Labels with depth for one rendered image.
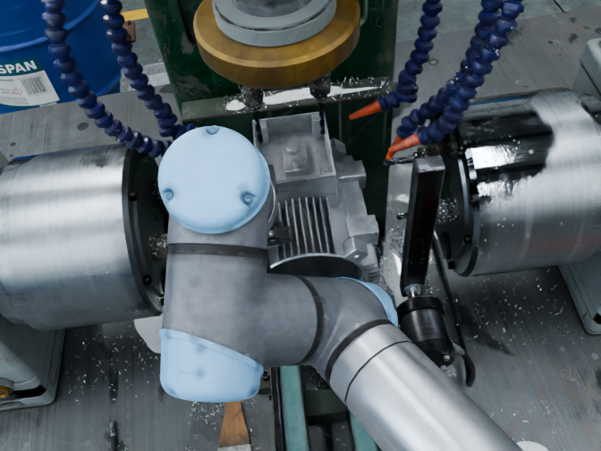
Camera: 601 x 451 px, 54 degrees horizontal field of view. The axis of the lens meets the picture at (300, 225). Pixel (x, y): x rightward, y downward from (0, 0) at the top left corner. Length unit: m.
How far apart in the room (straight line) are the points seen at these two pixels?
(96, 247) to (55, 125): 0.75
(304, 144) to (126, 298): 0.31
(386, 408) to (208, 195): 0.20
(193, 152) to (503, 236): 0.47
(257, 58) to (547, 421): 0.68
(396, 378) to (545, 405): 0.56
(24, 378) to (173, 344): 0.59
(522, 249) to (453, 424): 0.41
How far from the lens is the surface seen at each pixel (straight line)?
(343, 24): 0.64
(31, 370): 0.99
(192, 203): 0.40
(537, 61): 1.51
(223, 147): 0.40
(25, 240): 0.79
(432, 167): 0.61
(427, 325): 0.74
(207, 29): 0.66
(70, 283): 0.79
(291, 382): 0.84
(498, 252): 0.79
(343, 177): 0.83
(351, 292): 0.51
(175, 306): 0.43
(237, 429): 0.95
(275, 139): 0.83
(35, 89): 2.29
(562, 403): 1.01
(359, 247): 0.74
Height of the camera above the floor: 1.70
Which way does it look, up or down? 53 degrees down
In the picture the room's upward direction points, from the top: 7 degrees counter-clockwise
